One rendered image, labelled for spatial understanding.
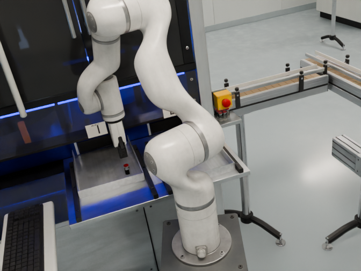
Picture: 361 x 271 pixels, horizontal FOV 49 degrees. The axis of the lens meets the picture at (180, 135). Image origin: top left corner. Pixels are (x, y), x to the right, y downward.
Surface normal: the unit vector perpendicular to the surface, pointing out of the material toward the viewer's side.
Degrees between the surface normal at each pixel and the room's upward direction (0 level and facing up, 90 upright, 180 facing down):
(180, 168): 93
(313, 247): 0
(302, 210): 0
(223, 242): 0
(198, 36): 90
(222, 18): 90
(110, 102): 93
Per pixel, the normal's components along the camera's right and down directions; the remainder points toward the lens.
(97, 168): -0.14, -0.86
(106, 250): 0.29, 0.44
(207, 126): 0.17, -0.23
